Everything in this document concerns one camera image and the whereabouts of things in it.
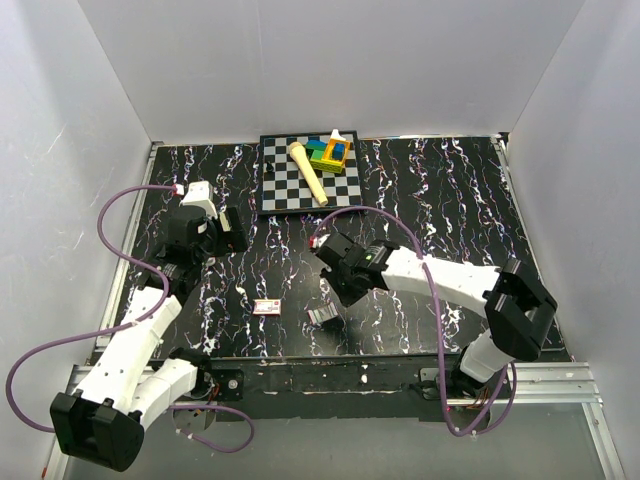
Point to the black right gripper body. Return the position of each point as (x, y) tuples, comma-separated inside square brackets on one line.
[(344, 288)]

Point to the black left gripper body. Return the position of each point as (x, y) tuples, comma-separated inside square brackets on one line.
[(223, 245)]

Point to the red white staple box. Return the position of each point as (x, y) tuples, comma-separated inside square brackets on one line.
[(319, 316)]

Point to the cream white stapler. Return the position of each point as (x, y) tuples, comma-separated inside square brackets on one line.
[(224, 220)]

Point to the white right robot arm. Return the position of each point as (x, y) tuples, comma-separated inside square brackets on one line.
[(517, 306)]

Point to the red white staple box sleeve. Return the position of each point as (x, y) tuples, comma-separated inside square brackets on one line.
[(267, 307)]

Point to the cream wooden rolling pin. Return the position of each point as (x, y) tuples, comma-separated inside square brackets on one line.
[(298, 153)]

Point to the yellow green toy block tray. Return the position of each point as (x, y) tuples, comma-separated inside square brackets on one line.
[(328, 156)]

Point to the white chess piece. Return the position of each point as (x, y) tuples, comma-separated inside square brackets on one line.
[(336, 136)]

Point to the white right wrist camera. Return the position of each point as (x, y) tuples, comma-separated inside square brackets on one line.
[(315, 242)]

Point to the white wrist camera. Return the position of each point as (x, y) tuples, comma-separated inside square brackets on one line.
[(199, 194), (315, 242)]

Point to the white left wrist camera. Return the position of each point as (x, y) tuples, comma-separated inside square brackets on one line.
[(199, 194)]

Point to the black mounting base plate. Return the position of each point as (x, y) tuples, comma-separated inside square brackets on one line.
[(328, 387)]

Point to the aluminium rail frame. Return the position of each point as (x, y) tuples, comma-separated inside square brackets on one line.
[(556, 428)]

